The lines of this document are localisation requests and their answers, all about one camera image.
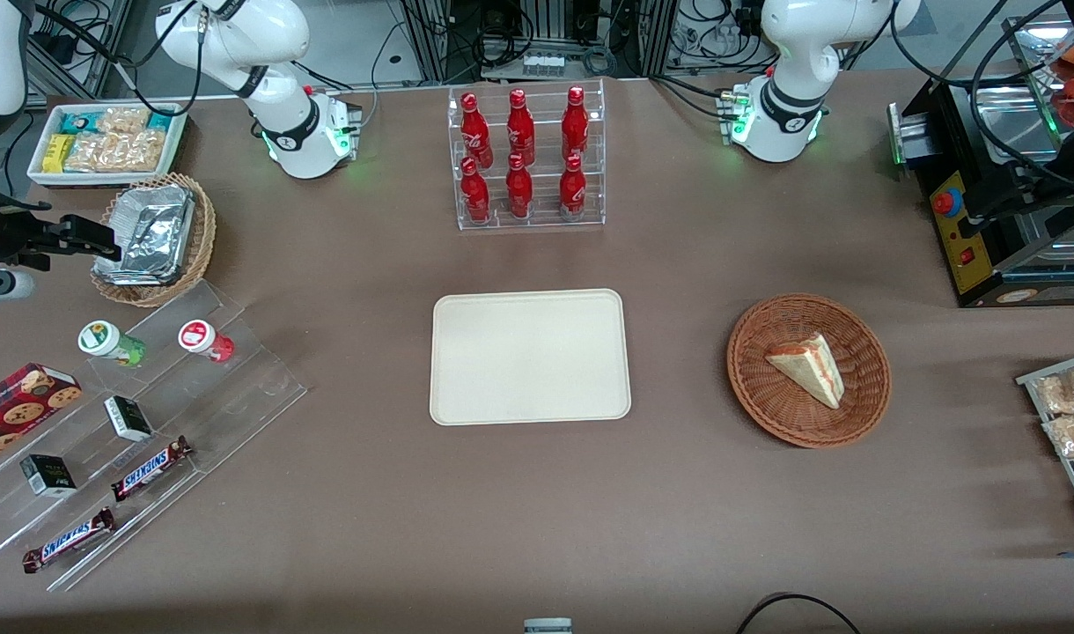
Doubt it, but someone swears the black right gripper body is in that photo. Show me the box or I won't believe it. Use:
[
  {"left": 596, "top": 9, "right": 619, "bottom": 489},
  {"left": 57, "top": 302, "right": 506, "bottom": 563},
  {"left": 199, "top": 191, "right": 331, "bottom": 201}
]
[{"left": 0, "top": 199, "right": 64, "bottom": 274}]

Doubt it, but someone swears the beige plastic tray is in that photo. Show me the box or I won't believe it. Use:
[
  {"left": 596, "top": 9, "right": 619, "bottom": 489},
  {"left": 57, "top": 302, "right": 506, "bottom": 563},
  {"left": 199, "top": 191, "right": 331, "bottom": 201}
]
[{"left": 429, "top": 288, "right": 633, "bottom": 427}]

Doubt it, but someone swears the aluminium foil container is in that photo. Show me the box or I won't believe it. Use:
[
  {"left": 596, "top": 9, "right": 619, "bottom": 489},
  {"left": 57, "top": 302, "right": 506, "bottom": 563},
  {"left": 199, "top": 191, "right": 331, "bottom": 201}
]
[{"left": 94, "top": 185, "right": 195, "bottom": 287}]

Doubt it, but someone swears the white plastic bin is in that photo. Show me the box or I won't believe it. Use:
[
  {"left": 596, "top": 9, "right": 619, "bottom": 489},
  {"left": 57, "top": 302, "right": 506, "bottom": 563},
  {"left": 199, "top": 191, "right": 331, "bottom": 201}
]
[{"left": 26, "top": 102, "right": 188, "bottom": 188}]

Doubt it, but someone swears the clear cracker bag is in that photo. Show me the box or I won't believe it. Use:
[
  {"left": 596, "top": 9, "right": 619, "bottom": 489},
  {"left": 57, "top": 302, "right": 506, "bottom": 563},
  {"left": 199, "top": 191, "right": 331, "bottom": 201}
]
[
  {"left": 64, "top": 130, "right": 167, "bottom": 173},
  {"left": 97, "top": 106, "right": 151, "bottom": 136}
]

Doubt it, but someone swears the yellow snack pack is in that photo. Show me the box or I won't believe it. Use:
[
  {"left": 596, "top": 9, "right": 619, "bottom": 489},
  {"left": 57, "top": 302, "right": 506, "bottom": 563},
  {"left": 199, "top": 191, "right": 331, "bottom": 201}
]
[{"left": 42, "top": 134, "right": 77, "bottom": 174}]

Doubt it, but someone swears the black food warmer machine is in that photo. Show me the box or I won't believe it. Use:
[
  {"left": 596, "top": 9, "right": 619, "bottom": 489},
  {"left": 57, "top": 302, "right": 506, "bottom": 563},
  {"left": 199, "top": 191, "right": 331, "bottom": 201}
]
[{"left": 887, "top": 13, "right": 1074, "bottom": 309}]

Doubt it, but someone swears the light wicker basket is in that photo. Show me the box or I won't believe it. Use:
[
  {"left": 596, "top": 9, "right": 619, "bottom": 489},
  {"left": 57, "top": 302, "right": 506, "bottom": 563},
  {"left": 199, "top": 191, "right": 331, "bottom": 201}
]
[{"left": 91, "top": 173, "right": 217, "bottom": 308}]

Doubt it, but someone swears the red cookie box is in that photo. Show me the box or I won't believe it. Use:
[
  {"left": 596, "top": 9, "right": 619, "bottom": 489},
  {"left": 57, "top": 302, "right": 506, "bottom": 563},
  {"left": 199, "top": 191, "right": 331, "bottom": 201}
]
[{"left": 0, "top": 363, "right": 84, "bottom": 469}]

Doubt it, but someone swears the small black box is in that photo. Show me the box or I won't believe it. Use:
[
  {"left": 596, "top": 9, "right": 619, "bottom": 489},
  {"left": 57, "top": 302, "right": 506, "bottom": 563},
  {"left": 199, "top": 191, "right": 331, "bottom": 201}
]
[
  {"left": 19, "top": 453, "right": 77, "bottom": 498},
  {"left": 104, "top": 395, "right": 154, "bottom": 443}
]

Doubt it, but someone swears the clear acrylic stepped shelf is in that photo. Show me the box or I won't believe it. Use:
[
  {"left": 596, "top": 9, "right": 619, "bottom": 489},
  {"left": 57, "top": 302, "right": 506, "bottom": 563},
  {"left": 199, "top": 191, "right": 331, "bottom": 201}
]
[{"left": 0, "top": 279, "right": 309, "bottom": 593}]

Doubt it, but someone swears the Snickers bar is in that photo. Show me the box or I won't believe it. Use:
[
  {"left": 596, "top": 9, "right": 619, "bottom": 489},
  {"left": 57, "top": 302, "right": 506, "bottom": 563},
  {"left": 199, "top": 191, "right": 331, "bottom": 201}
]
[
  {"left": 110, "top": 436, "right": 194, "bottom": 503},
  {"left": 22, "top": 507, "right": 116, "bottom": 574}
]

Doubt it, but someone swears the triangular wrapped sandwich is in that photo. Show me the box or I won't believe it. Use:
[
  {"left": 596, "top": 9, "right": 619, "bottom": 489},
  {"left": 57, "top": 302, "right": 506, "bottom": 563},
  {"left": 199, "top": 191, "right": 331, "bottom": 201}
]
[{"left": 764, "top": 332, "right": 846, "bottom": 410}]

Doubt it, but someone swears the round brown wicker basket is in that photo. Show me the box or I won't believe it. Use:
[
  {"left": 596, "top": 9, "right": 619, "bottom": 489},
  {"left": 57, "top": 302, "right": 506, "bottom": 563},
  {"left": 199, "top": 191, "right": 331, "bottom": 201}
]
[{"left": 726, "top": 293, "right": 893, "bottom": 449}]

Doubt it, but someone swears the red cola bottle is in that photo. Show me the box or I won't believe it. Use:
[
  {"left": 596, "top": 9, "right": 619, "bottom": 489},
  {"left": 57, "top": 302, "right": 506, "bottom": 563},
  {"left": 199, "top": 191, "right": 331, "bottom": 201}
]
[
  {"left": 562, "top": 85, "right": 590, "bottom": 162},
  {"left": 505, "top": 153, "right": 534, "bottom": 219},
  {"left": 460, "top": 158, "right": 491, "bottom": 224},
  {"left": 559, "top": 154, "right": 587, "bottom": 221},
  {"left": 507, "top": 89, "right": 536, "bottom": 166},
  {"left": 460, "top": 92, "right": 494, "bottom": 169}
]

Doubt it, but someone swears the clear acrylic bottle rack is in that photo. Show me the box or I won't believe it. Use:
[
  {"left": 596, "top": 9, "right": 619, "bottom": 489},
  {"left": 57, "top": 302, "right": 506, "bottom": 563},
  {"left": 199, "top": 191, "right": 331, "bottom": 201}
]
[{"left": 447, "top": 79, "right": 607, "bottom": 232}]

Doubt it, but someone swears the metal wire tray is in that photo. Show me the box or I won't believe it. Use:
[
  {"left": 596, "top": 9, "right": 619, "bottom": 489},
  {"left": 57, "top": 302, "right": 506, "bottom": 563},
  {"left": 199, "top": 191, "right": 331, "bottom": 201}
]
[{"left": 1017, "top": 350, "right": 1074, "bottom": 538}]

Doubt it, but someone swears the black table cable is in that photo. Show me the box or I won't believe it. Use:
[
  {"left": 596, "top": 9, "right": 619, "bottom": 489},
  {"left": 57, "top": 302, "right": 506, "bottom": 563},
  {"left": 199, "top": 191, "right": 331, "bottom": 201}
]
[{"left": 735, "top": 593, "right": 864, "bottom": 634}]

